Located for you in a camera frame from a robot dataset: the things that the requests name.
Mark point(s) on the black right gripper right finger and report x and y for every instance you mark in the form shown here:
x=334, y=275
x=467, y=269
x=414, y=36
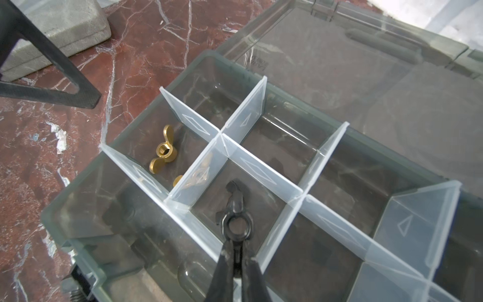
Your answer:
x=252, y=280

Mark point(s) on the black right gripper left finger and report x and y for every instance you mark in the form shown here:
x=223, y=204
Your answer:
x=221, y=287

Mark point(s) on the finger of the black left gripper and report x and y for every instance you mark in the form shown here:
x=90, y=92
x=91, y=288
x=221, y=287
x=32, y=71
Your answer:
x=16, y=26

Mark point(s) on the grey foam block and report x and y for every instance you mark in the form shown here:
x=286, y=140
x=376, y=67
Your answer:
x=72, y=26

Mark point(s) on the gold wing nut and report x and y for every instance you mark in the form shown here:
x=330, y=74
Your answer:
x=166, y=152

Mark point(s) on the grey compartment organizer box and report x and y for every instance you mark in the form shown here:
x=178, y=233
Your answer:
x=356, y=139

